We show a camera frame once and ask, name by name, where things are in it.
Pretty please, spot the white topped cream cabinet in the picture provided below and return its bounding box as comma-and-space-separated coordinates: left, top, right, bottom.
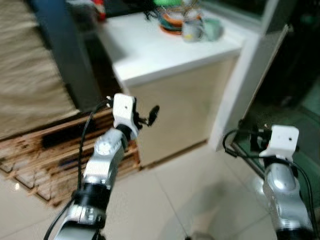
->
96, 11, 247, 169

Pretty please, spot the grey mug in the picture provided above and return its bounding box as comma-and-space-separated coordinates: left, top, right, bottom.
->
181, 19, 204, 44

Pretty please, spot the stack of orange bowls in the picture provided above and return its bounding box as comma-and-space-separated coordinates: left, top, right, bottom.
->
158, 6, 202, 36

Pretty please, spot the dark grey upright panel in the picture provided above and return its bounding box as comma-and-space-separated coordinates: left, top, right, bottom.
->
30, 0, 103, 113

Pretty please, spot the pale green mug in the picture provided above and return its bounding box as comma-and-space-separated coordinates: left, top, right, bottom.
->
201, 16, 225, 42

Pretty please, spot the bright green item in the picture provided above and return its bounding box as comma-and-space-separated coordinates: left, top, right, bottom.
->
152, 0, 185, 8

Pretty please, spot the small red item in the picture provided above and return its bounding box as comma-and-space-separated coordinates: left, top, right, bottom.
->
91, 0, 107, 22

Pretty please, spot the wooden wine rack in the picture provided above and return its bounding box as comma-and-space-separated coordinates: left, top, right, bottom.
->
0, 106, 142, 207

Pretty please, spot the large beige fabric cover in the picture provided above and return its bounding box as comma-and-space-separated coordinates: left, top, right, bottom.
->
0, 0, 80, 141

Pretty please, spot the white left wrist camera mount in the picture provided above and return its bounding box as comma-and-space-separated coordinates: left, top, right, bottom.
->
112, 93, 140, 142

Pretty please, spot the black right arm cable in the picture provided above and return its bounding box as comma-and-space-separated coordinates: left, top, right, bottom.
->
222, 128, 320, 236

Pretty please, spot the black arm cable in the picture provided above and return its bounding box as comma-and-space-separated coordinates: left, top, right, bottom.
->
222, 128, 320, 236
44, 96, 117, 240

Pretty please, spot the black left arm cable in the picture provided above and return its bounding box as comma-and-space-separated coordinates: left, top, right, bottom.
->
44, 96, 117, 240

